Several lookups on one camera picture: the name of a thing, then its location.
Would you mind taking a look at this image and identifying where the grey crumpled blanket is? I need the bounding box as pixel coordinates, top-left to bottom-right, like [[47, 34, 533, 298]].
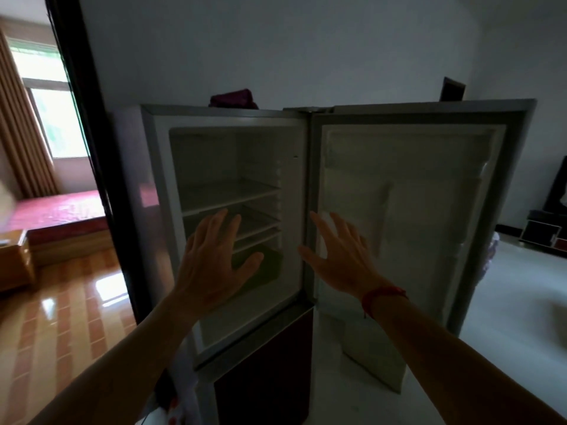
[[485, 232, 500, 270]]

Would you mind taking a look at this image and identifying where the bed with red cover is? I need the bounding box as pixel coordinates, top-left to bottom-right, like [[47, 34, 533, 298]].
[[4, 189, 112, 266]]

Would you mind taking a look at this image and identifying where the person's right hand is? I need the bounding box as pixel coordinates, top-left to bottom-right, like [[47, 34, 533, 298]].
[[299, 211, 390, 302]]

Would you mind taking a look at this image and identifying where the wooden nightstand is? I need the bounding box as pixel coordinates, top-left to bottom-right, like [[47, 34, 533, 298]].
[[0, 230, 36, 293]]

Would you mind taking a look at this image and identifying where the person's left hand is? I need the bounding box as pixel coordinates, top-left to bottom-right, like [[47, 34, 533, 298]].
[[175, 209, 265, 315]]

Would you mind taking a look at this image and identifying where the dark doorway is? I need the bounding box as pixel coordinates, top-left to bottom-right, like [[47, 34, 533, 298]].
[[439, 76, 467, 102]]

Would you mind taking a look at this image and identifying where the dark red cloth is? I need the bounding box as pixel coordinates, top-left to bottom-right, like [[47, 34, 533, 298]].
[[208, 88, 259, 110]]

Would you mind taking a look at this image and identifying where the tan curtain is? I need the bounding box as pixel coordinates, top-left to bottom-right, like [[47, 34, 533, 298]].
[[0, 28, 61, 200]]

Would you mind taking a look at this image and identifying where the white refrigerator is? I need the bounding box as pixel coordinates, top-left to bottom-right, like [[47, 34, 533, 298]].
[[110, 99, 537, 425]]

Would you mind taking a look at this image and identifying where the person's left forearm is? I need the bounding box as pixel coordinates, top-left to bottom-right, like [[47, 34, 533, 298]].
[[26, 292, 200, 425]]

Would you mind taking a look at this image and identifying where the bedroom window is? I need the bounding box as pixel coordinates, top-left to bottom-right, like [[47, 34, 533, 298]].
[[8, 39, 89, 160]]

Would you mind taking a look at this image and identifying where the red string bracelet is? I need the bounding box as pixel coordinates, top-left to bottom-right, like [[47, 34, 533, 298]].
[[361, 285, 408, 319]]

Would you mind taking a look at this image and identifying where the person's right forearm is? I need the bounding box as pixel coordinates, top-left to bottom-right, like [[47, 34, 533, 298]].
[[370, 296, 567, 425]]

